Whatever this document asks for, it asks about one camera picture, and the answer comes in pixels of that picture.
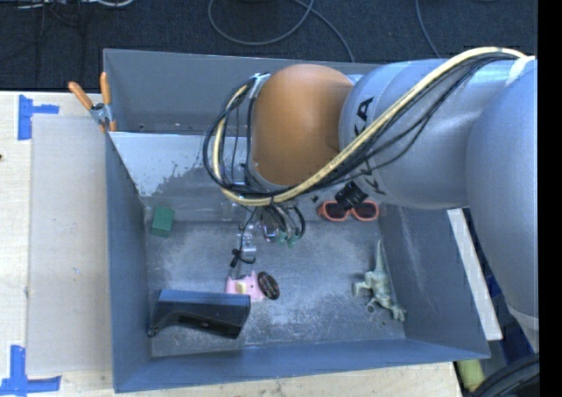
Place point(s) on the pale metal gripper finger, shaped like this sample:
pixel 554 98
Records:
pixel 247 250

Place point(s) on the pink toy food piece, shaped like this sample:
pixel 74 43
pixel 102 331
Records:
pixel 246 287

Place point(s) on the dark brown oval packet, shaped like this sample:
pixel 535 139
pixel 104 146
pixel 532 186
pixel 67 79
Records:
pixel 268 285

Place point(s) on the grey metal bin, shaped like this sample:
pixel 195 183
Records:
pixel 307 263

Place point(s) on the black stapler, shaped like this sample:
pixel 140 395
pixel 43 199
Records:
pixel 206 312

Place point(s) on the dark green block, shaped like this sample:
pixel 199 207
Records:
pixel 163 221

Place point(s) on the orange sunglasses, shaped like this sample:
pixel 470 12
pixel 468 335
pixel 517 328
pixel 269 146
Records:
pixel 366 211

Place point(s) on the pale green toy dinosaur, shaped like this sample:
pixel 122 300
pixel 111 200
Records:
pixel 378 285

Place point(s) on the pale flat board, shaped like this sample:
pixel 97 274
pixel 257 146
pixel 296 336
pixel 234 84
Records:
pixel 66 246

